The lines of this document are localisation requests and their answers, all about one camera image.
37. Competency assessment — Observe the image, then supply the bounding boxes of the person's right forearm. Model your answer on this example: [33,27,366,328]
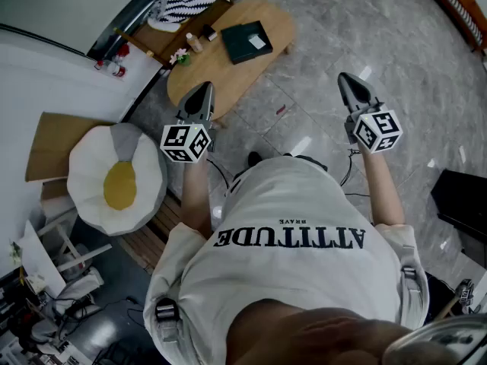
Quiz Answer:
[357,148,406,227]

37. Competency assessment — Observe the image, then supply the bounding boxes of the large black box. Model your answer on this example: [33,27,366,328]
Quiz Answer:
[430,169,487,243]

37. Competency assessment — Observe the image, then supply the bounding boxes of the peach bottle with white cap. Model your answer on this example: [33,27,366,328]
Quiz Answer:
[185,32,203,53]

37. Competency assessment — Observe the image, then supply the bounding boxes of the pink flowers in green pot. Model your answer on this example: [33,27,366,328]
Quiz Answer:
[169,48,193,67]

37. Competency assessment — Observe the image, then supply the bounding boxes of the oval wooden coffee table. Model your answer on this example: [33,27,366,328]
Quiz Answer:
[166,0,298,122]

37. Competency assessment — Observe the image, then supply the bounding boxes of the white flowers in vase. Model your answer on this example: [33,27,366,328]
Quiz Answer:
[8,241,24,266]

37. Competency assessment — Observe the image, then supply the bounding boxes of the person's left forearm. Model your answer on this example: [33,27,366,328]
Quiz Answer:
[177,157,215,240]

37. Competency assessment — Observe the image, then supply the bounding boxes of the person in white coat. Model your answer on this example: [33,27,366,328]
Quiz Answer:
[142,155,431,365]

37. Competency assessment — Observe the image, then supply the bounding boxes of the white frame stand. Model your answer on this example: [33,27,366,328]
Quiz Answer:
[35,203,113,274]

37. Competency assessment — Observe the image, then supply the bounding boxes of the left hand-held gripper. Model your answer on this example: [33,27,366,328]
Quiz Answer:
[159,82,216,164]

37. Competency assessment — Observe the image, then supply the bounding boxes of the person's eyeglasses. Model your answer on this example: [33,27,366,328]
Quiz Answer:
[382,313,487,365]

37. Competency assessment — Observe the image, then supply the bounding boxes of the person's face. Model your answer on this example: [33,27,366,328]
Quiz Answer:
[227,297,419,365]

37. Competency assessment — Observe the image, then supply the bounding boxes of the grey harness strap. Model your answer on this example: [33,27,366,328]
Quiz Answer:
[154,297,180,342]
[399,244,424,327]

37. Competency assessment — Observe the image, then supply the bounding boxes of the white side table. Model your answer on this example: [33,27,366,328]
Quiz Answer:
[16,218,68,300]

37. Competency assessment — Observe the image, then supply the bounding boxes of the dark green box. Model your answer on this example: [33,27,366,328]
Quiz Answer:
[220,20,275,65]

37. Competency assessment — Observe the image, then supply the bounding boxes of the spare hand-held gripper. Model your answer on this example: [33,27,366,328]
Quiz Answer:
[454,277,482,316]

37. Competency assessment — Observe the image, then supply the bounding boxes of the wooden chair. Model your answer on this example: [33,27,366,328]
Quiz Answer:
[113,0,235,67]

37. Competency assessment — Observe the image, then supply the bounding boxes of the brown cardboard sheet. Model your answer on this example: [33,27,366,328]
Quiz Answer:
[24,111,116,184]

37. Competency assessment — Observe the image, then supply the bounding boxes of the egg-shaped bean bag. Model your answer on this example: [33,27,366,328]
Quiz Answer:
[66,122,169,237]

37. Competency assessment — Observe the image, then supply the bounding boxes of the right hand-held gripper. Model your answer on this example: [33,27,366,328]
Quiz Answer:
[337,72,404,155]

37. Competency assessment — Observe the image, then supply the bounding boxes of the clear bottle with red cap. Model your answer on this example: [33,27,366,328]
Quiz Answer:
[107,60,127,78]

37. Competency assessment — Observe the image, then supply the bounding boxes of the brown wooden piano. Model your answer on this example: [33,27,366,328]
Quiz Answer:
[412,0,487,53]

